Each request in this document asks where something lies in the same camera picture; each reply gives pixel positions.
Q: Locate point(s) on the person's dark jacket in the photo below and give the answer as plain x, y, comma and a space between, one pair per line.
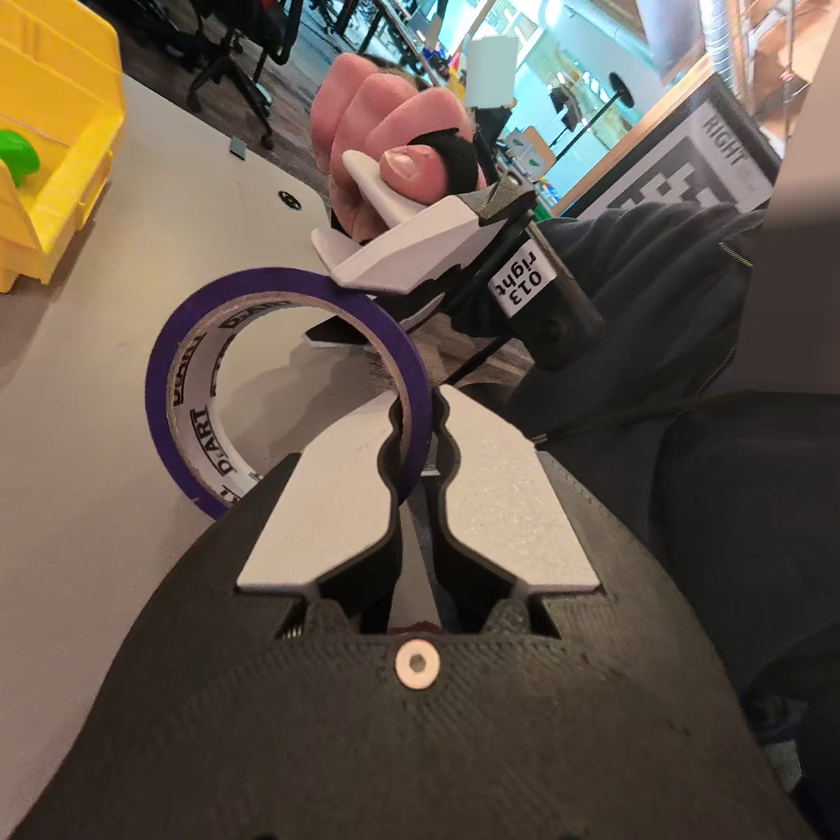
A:
656, 295

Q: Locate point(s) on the person's right hand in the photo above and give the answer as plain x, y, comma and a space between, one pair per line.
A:
367, 111

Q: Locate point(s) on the purple tape roll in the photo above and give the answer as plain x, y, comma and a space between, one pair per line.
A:
157, 394

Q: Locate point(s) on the small grey block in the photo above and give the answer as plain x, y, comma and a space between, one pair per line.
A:
239, 147

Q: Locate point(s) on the black office chair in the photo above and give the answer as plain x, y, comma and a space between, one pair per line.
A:
282, 33

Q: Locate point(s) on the person's dark trousers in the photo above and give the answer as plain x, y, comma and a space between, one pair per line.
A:
741, 525

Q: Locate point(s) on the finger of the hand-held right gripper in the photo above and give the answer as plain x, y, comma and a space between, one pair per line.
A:
334, 338
394, 262

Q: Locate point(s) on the black table grommet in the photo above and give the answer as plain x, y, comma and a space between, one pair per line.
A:
290, 200

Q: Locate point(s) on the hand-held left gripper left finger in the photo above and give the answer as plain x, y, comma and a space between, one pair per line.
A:
328, 512

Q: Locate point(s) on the green plastic object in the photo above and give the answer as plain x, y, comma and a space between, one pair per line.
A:
16, 154

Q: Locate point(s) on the yellow plastic bin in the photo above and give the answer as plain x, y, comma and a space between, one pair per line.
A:
72, 98

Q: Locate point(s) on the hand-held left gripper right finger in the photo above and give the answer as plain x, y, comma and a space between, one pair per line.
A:
512, 518

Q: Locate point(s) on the black floor lamp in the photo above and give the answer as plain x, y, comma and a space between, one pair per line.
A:
620, 88

